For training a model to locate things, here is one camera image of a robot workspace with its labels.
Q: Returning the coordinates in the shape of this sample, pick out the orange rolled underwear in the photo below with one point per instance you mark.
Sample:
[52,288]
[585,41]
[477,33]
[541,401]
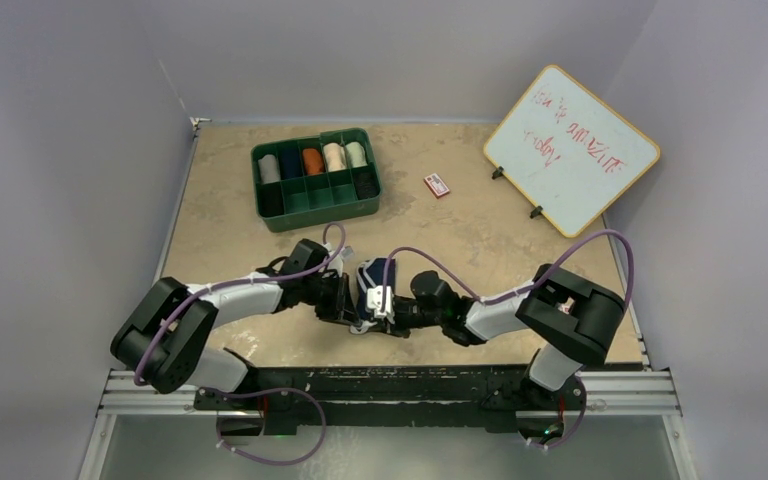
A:
[313,161]

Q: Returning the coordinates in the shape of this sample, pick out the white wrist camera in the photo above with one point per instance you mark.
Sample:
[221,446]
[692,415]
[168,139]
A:
[341,257]
[379,303]

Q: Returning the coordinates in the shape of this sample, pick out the whiteboard with red writing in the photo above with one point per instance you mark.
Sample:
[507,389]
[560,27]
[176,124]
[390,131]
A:
[568,152]

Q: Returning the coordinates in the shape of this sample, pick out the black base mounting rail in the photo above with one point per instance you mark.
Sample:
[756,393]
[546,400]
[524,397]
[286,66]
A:
[494,398]

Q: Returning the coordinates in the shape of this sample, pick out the navy rolled underwear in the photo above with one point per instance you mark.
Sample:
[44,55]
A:
[290,163]

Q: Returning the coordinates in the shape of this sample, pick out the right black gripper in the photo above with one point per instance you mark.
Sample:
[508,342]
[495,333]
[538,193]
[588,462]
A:
[396,328]

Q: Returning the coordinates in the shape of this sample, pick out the aluminium frame rail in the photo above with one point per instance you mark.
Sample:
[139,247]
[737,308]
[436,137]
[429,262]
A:
[610,393]

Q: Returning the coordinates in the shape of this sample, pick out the grey rolled underwear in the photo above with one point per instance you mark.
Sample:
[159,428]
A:
[269,169]

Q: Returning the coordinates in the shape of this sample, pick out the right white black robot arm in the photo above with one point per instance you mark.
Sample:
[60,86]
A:
[576,318]

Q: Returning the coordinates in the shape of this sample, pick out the beige rolled underwear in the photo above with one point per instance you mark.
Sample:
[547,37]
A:
[335,157]

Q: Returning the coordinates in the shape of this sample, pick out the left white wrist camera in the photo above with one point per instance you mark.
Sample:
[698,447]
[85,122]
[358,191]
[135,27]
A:
[341,257]

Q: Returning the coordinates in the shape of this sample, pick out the black striped underwear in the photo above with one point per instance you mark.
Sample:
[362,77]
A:
[366,185]

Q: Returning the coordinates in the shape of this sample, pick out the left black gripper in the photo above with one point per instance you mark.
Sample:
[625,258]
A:
[340,307]

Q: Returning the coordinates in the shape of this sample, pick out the pale green rolled underwear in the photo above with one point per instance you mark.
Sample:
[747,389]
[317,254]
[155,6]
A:
[356,154]

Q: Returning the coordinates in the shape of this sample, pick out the green divided storage tray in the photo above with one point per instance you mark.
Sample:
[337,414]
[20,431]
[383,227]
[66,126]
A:
[312,200]

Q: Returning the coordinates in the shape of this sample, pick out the navy white underwear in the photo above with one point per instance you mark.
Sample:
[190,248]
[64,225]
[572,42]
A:
[370,274]

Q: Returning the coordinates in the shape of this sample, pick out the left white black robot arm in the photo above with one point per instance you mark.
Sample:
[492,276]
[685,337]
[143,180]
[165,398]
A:
[164,340]

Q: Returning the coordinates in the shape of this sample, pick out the small red white box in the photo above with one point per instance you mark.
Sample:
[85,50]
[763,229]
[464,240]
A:
[436,185]

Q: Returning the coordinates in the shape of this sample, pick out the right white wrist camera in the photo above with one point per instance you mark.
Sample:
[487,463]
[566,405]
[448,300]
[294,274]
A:
[379,303]

